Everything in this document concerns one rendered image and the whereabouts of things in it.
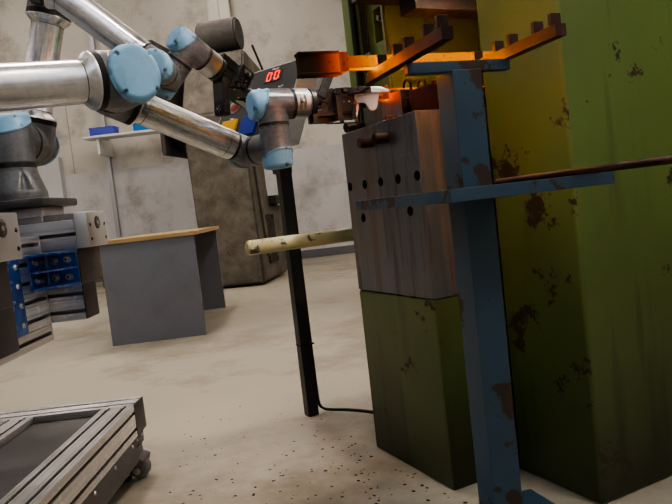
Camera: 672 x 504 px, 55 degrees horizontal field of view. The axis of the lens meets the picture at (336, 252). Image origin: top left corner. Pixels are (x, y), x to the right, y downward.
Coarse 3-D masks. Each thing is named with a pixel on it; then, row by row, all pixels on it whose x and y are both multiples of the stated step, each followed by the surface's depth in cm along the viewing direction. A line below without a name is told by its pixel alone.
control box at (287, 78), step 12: (264, 72) 218; (276, 72) 213; (288, 72) 209; (252, 84) 219; (264, 84) 215; (276, 84) 211; (288, 84) 207; (300, 84) 206; (312, 84) 210; (240, 108) 218; (228, 120) 220; (240, 120) 215; (300, 120) 205; (300, 132) 205
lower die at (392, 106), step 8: (392, 96) 169; (400, 96) 166; (408, 96) 166; (384, 104) 173; (392, 104) 169; (400, 104) 166; (368, 112) 181; (376, 112) 177; (384, 112) 173; (392, 112) 170; (400, 112) 167; (368, 120) 182; (376, 120) 178
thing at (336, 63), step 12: (300, 60) 120; (312, 60) 121; (324, 60) 121; (336, 60) 122; (348, 60) 122; (360, 60) 123; (372, 60) 124; (420, 60) 127; (432, 60) 128; (444, 60) 129; (456, 60) 130; (300, 72) 120; (312, 72) 120; (324, 72) 121; (336, 72) 121
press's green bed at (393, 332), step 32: (384, 320) 176; (416, 320) 162; (448, 320) 155; (384, 352) 179; (416, 352) 164; (448, 352) 155; (384, 384) 181; (416, 384) 166; (448, 384) 155; (512, 384) 164; (384, 416) 184; (416, 416) 168; (448, 416) 156; (384, 448) 186; (416, 448) 170; (448, 448) 156; (448, 480) 158
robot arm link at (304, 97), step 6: (294, 90) 158; (300, 90) 159; (306, 90) 159; (300, 96) 158; (306, 96) 158; (300, 102) 158; (306, 102) 158; (312, 102) 160; (300, 108) 158; (306, 108) 159; (312, 108) 160; (300, 114) 159; (306, 114) 160
